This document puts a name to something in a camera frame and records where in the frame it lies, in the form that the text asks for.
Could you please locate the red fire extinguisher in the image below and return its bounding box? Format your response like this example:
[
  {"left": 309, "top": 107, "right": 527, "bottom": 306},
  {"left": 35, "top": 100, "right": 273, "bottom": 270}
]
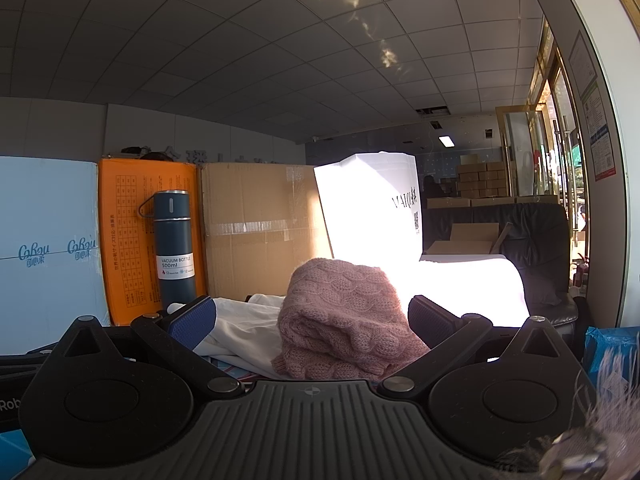
[{"left": 570, "top": 254, "right": 592, "bottom": 292}]

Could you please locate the white garment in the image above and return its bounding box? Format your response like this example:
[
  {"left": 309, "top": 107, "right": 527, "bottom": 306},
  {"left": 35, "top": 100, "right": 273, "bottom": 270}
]
[{"left": 192, "top": 294, "right": 287, "bottom": 380}]

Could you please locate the brown cardboard box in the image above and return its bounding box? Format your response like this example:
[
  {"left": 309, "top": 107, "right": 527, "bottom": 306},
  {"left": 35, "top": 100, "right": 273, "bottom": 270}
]
[{"left": 200, "top": 162, "right": 334, "bottom": 302}]

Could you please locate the white cloth sheet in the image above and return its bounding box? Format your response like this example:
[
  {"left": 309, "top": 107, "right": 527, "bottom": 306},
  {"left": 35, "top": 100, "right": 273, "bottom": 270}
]
[{"left": 400, "top": 254, "right": 532, "bottom": 332}]

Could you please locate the orange box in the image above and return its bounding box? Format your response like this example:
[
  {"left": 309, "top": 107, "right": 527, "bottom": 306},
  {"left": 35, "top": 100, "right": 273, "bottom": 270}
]
[{"left": 97, "top": 157, "right": 209, "bottom": 327}]

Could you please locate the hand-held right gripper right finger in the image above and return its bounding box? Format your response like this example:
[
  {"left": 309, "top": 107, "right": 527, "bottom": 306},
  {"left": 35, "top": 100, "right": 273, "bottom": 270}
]
[{"left": 376, "top": 295, "right": 583, "bottom": 399}]

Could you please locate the pink knitted sweater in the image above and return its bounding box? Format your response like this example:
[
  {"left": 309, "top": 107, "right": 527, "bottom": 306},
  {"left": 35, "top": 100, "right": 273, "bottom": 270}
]
[{"left": 271, "top": 257, "right": 432, "bottom": 382}]

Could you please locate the open cardboard box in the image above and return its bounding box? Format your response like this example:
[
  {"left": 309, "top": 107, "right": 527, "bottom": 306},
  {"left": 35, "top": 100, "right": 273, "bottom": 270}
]
[{"left": 425, "top": 222, "right": 514, "bottom": 256}]

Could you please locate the stack of cardboard boxes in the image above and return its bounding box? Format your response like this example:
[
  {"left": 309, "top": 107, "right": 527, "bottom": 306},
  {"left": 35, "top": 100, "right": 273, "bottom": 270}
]
[{"left": 426, "top": 161, "right": 559, "bottom": 209}]

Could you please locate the gold framed glass door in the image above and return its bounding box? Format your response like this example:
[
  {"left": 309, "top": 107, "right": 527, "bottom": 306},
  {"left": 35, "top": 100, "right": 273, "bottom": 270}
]
[{"left": 495, "top": 104, "right": 552, "bottom": 199}]

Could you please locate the blue plastic bag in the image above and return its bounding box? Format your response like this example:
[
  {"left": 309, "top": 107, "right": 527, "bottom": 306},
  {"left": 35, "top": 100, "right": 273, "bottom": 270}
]
[{"left": 584, "top": 326, "right": 640, "bottom": 377}]

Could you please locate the wall notice with red edge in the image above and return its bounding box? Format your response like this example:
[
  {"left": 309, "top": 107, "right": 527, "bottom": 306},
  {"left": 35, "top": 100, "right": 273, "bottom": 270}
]
[{"left": 581, "top": 82, "right": 617, "bottom": 182}]

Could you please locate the white paper bag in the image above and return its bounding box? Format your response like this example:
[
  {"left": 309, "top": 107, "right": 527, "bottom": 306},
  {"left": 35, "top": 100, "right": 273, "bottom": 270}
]
[{"left": 313, "top": 151, "right": 424, "bottom": 267}]

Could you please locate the large light blue box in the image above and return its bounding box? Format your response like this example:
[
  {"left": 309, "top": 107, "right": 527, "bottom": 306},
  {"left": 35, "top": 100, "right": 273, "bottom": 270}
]
[{"left": 0, "top": 155, "right": 112, "bottom": 329}]

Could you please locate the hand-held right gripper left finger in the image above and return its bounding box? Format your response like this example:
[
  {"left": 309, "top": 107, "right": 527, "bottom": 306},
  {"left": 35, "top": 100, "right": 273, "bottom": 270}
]
[{"left": 47, "top": 296, "right": 244, "bottom": 399}]

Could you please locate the dark blue vacuum bottle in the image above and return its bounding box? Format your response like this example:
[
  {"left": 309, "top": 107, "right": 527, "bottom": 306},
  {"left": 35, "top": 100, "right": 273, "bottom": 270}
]
[{"left": 139, "top": 190, "right": 197, "bottom": 312}]

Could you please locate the black leather office chair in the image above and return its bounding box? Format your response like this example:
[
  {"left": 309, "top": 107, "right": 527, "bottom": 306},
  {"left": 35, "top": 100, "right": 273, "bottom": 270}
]
[{"left": 424, "top": 203, "right": 582, "bottom": 332}]

